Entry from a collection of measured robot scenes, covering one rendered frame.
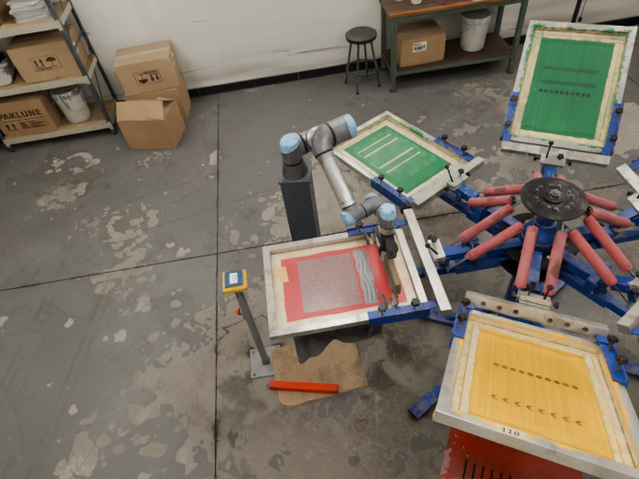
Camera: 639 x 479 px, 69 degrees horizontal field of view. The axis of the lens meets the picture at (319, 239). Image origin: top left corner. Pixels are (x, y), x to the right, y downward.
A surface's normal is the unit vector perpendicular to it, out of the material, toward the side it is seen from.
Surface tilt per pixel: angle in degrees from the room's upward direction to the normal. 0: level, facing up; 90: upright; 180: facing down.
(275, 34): 90
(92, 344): 0
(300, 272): 0
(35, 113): 90
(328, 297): 0
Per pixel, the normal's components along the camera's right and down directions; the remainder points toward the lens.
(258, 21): 0.14, 0.73
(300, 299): -0.10, -0.66
